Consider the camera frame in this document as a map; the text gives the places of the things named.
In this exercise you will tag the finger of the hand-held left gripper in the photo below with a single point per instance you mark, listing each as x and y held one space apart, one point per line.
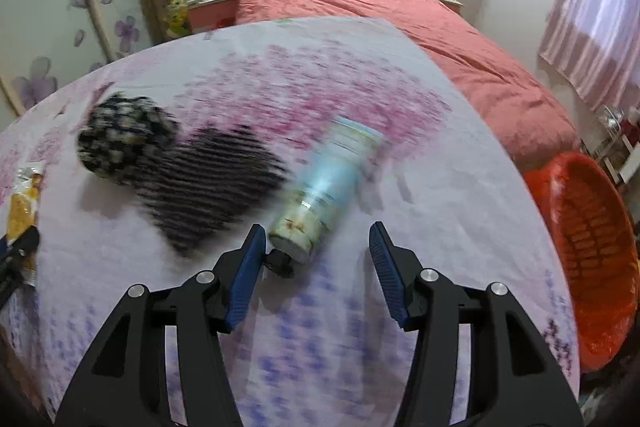
22 244

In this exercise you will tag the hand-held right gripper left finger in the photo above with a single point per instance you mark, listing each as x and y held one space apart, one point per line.
245 277

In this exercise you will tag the pink white nightstand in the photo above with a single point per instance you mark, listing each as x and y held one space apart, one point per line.
210 12

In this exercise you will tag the black white striped scrunchie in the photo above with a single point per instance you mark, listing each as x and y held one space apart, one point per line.
210 187

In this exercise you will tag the yellow green plush toy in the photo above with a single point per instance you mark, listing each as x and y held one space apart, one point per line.
176 17

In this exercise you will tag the light blue cream tube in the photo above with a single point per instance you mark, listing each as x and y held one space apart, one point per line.
325 187

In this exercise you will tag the wardrobe with purple flowers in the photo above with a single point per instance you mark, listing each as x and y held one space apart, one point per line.
50 7

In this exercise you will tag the purple floral printed sheet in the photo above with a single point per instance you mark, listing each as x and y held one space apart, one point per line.
310 77

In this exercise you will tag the yellow snack packet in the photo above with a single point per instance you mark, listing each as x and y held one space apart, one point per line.
24 202

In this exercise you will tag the pink striped curtain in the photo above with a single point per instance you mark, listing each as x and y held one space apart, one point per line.
595 7

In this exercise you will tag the pink duvet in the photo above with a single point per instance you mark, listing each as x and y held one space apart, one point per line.
450 52

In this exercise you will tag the orange plastic basket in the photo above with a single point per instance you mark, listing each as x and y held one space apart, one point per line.
595 257

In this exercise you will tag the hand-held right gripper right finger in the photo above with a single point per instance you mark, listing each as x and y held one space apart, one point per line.
390 277

